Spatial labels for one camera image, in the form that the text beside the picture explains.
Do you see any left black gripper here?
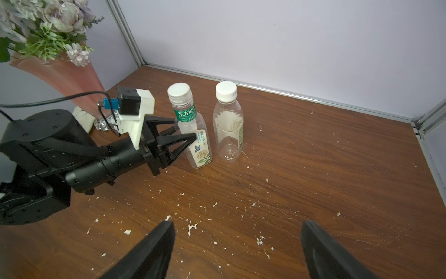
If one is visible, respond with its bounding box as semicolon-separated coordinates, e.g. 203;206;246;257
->
65;116;196;193

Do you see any pink glass vase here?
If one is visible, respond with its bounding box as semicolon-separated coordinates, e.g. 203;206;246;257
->
9;53;109;131

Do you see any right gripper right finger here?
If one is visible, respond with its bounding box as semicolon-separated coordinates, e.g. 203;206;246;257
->
301;220;377;279

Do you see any artificial flower bouquet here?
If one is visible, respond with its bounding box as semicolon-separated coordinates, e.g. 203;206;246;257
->
1;1;103;67

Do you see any labelled clear plastic bottle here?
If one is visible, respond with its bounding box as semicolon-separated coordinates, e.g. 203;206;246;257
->
167;83;213;170

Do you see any white bottle cap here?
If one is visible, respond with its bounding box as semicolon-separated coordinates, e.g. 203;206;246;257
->
216;81;238;103
167;83;193;106

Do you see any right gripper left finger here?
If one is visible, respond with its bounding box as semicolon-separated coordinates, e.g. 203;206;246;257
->
101;221;175;279

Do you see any white knitted work glove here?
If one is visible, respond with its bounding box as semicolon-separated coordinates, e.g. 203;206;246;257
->
73;106;95;133

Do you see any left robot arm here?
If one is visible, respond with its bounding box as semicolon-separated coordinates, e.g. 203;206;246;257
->
1;109;196;226

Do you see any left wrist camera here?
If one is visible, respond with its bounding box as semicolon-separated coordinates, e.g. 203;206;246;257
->
98;87;155;150

